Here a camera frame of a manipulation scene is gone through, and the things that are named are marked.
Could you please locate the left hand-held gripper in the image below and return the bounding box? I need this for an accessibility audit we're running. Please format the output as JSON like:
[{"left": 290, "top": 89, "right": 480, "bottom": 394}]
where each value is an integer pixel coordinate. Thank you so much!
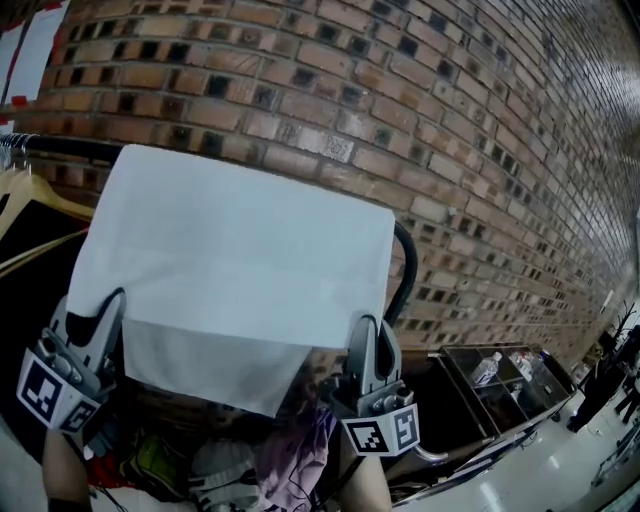
[{"left": 16, "top": 287, "right": 127, "bottom": 434}]

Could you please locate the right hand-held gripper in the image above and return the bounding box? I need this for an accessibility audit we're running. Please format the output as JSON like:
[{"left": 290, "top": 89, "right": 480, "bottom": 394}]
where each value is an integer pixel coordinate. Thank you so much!
[{"left": 326, "top": 314, "right": 422, "bottom": 458}]

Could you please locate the white cloth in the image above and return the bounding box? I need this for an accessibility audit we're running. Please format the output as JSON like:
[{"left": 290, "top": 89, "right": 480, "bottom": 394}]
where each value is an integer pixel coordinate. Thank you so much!
[{"left": 66, "top": 143, "right": 397, "bottom": 419}]

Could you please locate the black clothes rack rail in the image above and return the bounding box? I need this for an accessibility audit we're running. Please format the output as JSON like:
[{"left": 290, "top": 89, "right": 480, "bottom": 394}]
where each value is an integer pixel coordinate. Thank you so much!
[{"left": 0, "top": 132, "right": 419, "bottom": 327}]

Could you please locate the person's right forearm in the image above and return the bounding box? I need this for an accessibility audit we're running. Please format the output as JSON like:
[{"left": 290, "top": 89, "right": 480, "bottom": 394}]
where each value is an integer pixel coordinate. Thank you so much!
[{"left": 338, "top": 451, "right": 395, "bottom": 512}]

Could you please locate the person's left forearm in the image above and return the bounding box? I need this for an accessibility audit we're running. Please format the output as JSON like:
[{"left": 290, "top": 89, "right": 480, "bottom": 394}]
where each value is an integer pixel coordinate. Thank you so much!
[{"left": 41, "top": 428, "right": 96, "bottom": 512}]

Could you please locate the wooden clothes hanger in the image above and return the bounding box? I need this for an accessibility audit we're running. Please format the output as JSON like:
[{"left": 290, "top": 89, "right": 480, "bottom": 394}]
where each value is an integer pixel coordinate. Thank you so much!
[
  {"left": 0, "top": 167, "right": 97, "bottom": 236},
  {"left": 0, "top": 227, "right": 92, "bottom": 280}
]

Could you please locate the clear plastic water bottle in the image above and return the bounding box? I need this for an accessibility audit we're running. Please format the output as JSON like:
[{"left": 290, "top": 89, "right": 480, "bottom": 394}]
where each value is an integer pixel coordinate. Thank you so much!
[{"left": 469, "top": 351, "right": 504, "bottom": 387}]

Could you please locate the black hanging garment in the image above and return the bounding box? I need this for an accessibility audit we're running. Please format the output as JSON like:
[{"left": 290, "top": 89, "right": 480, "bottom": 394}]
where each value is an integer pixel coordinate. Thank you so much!
[{"left": 0, "top": 197, "right": 91, "bottom": 321}]

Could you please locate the purple garment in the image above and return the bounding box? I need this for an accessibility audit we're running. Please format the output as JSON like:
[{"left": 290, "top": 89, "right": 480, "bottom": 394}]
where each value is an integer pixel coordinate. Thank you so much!
[{"left": 254, "top": 407, "right": 342, "bottom": 512}]

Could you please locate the black cart with clear bins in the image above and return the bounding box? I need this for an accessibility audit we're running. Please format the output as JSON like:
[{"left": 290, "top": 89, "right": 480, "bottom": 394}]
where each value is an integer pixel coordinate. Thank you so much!
[{"left": 394, "top": 342, "right": 577, "bottom": 496}]

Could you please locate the yellow-green garment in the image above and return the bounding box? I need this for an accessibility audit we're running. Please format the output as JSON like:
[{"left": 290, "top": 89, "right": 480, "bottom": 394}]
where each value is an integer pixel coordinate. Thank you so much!
[{"left": 121, "top": 433, "right": 177, "bottom": 497}]

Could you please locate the white and grey garment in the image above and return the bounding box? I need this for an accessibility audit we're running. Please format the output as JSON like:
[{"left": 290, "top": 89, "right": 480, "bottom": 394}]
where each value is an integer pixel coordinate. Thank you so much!
[{"left": 188, "top": 441, "right": 262, "bottom": 512}]

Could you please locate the black coat stand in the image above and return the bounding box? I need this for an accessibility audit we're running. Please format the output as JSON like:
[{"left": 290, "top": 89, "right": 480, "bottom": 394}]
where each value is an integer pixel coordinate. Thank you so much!
[{"left": 610, "top": 298, "right": 640, "bottom": 347}]

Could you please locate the white board with red tape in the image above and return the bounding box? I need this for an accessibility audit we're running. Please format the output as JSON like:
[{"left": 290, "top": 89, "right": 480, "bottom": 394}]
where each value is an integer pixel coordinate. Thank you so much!
[{"left": 0, "top": 0, "right": 70, "bottom": 110}]

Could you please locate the chrome cart handle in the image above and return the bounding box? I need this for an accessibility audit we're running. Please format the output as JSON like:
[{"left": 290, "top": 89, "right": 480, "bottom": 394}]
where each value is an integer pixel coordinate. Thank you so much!
[{"left": 413, "top": 443, "right": 450, "bottom": 464}]

